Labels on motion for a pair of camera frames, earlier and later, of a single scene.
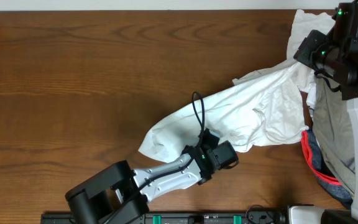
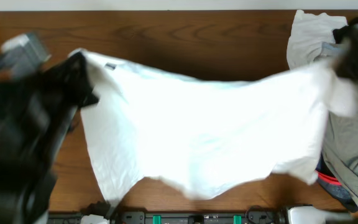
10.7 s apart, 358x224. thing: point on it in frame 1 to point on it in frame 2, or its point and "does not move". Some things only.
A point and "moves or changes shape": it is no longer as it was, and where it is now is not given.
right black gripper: [308, 48] to [350, 52]
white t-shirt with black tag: [265, 105] moves or changes shape
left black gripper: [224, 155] to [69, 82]
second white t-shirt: [302, 24] does not move
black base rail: [258, 215] does not move
